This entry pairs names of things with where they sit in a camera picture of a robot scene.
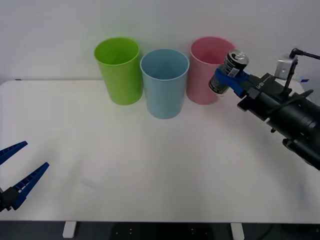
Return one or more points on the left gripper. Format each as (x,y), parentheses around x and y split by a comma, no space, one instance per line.
(2,200)

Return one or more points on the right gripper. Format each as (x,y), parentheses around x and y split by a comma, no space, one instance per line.
(265,97)

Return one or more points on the black drink can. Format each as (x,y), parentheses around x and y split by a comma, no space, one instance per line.
(231,65)

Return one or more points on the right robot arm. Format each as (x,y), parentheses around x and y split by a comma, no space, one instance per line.
(297,117)

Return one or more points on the pink plastic bin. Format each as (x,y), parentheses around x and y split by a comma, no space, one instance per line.
(200,82)

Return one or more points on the pale blue plastic bin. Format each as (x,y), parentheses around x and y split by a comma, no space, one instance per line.
(163,97)

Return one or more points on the white table leg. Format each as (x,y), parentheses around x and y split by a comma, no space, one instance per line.
(237,231)
(69,229)

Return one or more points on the green plastic bin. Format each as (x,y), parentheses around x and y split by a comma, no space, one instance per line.
(122,82)

